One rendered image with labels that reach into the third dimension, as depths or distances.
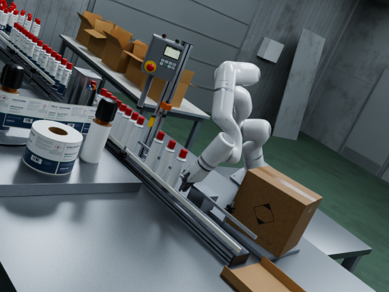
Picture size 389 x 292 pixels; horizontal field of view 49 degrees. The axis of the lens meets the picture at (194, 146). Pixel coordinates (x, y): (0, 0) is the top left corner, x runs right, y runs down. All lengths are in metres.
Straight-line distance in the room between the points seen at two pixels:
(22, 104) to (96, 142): 0.35
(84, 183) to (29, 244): 0.43
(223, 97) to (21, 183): 0.86
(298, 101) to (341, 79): 1.75
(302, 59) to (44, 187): 7.80
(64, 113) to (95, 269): 0.86
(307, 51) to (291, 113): 1.30
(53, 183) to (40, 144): 0.16
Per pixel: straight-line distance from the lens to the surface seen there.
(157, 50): 2.15
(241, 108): 2.14
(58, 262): 1.38
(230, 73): 1.86
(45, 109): 1.98
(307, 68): 9.23
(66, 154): 1.72
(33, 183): 1.65
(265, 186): 1.87
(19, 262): 1.35
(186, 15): 7.33
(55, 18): 6.44
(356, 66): 10.53
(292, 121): 9.20
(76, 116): 2.07
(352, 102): 10.37
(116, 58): 4.62
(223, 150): 1.73
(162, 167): 1.98
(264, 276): 1.76
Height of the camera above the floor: 1.65
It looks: 16 degrees down
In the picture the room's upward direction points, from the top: 23 degrees clockwise
